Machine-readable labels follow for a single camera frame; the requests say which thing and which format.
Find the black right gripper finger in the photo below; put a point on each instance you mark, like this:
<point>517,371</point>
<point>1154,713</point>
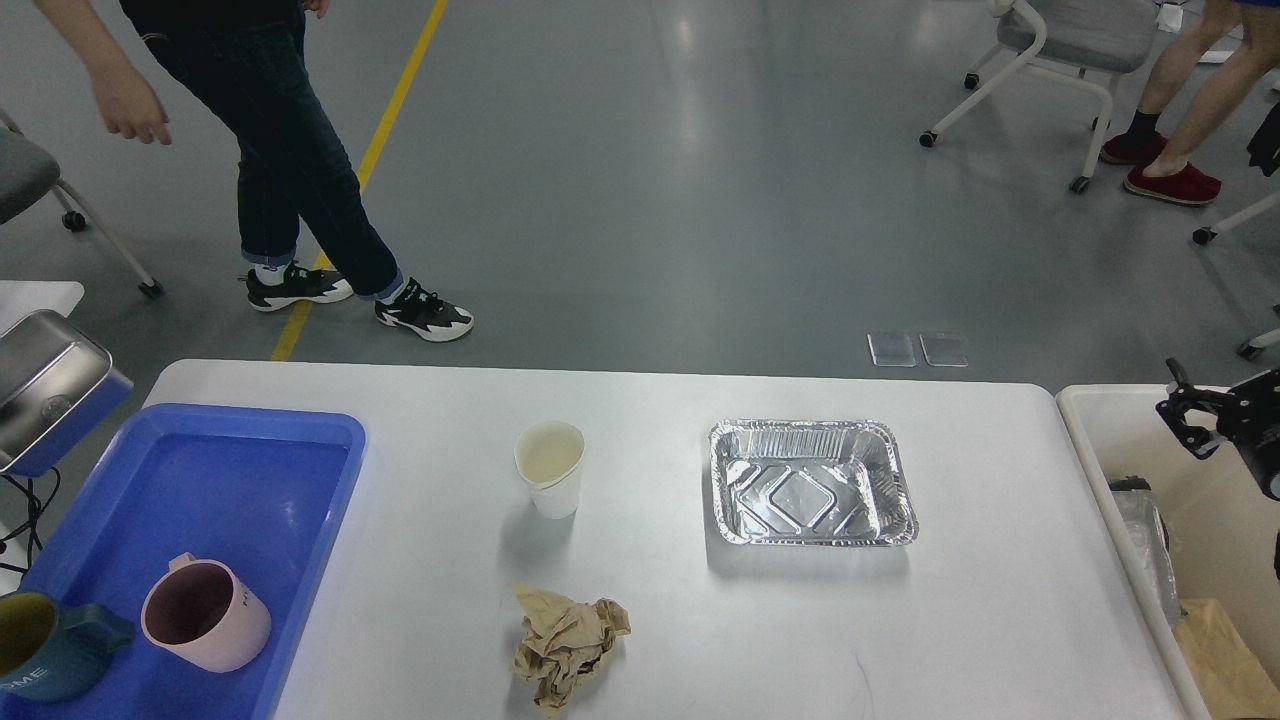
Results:
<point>1227,406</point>

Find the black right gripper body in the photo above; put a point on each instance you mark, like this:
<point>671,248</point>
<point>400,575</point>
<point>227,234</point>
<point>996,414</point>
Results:
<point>1257,430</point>

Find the pink mug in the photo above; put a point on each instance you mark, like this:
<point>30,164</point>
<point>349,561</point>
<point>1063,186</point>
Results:
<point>202,612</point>

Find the stainless steel rectangular container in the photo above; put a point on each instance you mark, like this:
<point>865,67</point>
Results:
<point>57,384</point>

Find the white chair leg right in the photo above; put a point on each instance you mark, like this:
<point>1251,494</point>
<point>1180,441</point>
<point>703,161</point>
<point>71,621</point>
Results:
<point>1255,346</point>

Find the white plastic bin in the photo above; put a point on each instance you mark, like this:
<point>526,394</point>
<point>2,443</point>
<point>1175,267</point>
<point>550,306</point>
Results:
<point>1223,531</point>

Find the plastic bag in bin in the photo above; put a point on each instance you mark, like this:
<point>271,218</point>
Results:
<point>1138,507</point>

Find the brown paper in bin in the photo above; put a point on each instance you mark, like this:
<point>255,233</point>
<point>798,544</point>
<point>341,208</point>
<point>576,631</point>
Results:
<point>1230,679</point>

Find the black garment at edge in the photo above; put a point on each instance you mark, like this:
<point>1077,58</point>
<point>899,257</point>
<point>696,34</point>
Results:
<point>1263,149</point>

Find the floor outlet plate right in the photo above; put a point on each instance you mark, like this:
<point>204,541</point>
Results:
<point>944,349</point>

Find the floor outlet plate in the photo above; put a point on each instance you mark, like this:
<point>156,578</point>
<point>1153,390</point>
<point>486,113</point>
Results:
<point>894,349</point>
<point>944,349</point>

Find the floor outlet plate left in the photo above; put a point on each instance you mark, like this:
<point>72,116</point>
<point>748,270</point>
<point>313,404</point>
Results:
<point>894,349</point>

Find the person in red slippers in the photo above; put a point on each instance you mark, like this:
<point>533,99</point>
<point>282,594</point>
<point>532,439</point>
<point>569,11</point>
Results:
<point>1160,167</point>

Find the grey office chair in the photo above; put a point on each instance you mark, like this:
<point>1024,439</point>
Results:
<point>1089,45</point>

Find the aluminium foil tray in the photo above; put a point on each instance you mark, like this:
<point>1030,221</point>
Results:
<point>798,483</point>

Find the white paper cup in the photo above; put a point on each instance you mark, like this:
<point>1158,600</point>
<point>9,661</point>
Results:
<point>548,458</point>

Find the crumpled brown paper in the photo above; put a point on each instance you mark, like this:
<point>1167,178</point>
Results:
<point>564,643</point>

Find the blue plastic tray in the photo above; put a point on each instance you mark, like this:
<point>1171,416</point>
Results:
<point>262,490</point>

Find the person in dark jeans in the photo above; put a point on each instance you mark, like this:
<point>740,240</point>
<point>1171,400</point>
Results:
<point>303,227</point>

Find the blue mug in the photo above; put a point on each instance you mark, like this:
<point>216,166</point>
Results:
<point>50,653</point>

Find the white side table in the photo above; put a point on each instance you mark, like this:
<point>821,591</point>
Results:
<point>21,298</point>

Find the grey chair at left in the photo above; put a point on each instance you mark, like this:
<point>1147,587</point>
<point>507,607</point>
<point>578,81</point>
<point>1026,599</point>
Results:
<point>29,173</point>

